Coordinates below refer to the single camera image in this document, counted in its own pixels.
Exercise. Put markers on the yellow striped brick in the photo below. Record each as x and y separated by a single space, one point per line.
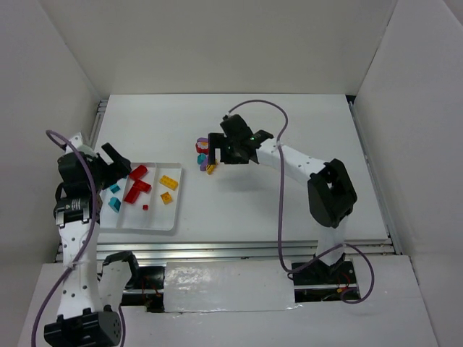
210 168

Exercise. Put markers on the teal purple brick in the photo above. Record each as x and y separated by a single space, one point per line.
202 161

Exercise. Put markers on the red long brick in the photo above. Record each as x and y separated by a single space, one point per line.
132 195

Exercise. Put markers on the white divided tray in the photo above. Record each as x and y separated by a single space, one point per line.
159 218

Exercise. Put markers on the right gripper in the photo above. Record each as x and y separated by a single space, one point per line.
224 145

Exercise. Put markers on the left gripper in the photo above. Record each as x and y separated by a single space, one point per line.
109 168

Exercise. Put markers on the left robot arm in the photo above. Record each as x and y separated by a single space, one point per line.
90 307

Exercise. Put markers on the purple red flower brick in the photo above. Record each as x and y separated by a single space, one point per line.
202 145

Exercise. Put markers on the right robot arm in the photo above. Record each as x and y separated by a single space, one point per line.
324 186

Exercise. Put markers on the aluminium frame rail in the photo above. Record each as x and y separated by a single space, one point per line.
159 253

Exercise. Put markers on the yellow small square brick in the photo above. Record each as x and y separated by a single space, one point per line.
166 198

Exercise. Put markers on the teal small brick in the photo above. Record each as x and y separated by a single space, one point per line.
114 188

